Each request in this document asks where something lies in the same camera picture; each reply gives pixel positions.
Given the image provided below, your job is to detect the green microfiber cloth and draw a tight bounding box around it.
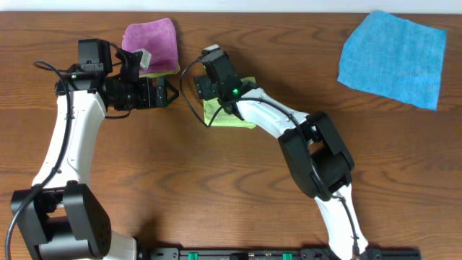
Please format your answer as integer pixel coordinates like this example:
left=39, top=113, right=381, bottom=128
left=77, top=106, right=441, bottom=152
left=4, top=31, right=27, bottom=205
left=203, top=97, right=256, bottom=129

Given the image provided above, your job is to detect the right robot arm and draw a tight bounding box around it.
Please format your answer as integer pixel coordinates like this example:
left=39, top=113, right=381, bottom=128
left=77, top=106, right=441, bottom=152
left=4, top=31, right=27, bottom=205
left=194, top=75, right=368, bottom=259

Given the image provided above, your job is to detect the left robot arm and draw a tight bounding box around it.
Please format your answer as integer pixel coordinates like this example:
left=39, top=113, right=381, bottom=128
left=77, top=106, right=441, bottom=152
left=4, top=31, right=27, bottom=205
left=10, top=63, right=179, bottom=259

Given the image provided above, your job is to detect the folded green cloth under purple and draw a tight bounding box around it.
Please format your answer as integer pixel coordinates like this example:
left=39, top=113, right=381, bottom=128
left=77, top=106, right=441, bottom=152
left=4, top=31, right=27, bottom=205
left=139, top=64, right=180, bottom=78

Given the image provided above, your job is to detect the blue cloth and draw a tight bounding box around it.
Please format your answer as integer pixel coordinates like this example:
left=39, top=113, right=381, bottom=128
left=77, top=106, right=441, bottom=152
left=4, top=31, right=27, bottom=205
left=337, top=11, right=447, bottom=111

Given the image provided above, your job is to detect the right black cable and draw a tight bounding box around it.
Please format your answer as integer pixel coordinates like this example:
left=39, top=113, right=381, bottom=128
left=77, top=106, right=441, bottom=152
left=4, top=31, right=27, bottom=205
left=179, top=56, right=362, bottom=258

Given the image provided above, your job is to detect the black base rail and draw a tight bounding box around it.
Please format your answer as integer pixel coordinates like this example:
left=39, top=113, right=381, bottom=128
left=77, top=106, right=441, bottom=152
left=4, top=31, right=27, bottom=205
left=136, top=248, right=422, bottom=260

